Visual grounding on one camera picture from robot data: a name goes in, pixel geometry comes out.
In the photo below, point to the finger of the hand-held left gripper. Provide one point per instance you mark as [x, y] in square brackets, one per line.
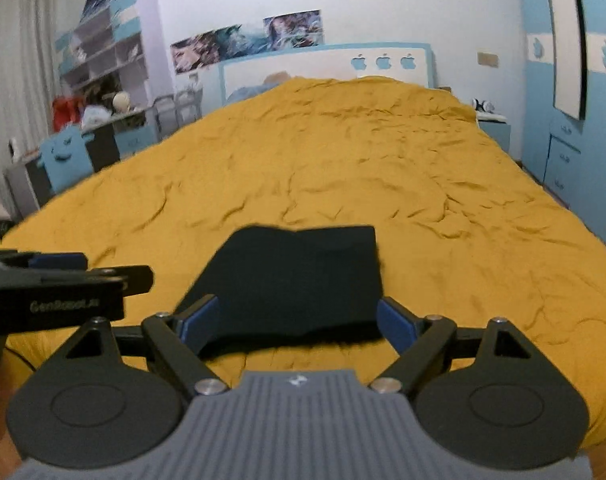
[133, 280]
[58, 261]

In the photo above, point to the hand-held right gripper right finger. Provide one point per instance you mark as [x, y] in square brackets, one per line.
[395, 322]

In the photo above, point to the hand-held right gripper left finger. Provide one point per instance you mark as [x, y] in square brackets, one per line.
[198, 322]

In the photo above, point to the black pants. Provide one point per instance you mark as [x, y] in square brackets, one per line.
[293, 280]

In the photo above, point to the blue smiling face cushion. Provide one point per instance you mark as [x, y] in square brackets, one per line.
[65, 160]

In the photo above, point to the grey desk with blue drawers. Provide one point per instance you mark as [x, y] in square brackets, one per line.
[133, 140]

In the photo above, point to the white plastic bag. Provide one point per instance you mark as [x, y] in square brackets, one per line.
[93, 117]

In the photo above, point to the red bag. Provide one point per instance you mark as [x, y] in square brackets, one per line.
[63, 110]

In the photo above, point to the yellow bedspread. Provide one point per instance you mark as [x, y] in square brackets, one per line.
[358, 170]

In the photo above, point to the grey metal chair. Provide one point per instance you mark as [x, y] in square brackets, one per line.
[189, 102]
[165, 115]

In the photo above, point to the cream round head model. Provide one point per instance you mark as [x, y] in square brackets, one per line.
[121, 101]

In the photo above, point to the white curtain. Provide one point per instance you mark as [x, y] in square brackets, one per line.
[18, 60]

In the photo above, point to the blue nightstand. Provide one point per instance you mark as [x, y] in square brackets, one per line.
[495, 135]

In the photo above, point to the blue pillow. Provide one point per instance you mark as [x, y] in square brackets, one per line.
[248, 91]

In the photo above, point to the black and white headphones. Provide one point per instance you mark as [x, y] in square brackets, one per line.
[482, 105]

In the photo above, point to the blue and white wardrobe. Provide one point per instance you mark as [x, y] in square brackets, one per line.
[603, 160]

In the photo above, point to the white and blue headboard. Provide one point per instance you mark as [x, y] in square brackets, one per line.
[323, 62]

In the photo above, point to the wardrobe mirror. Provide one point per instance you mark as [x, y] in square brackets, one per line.
[565, 35]

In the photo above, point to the white wall bookshelf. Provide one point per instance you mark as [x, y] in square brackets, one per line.
[108, 50]

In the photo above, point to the wall poster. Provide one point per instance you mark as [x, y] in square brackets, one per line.
[193, 52]
[240, 40]
[293, 30]

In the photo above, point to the beige wall switch panel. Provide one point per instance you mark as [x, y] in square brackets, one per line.
[487, 58]

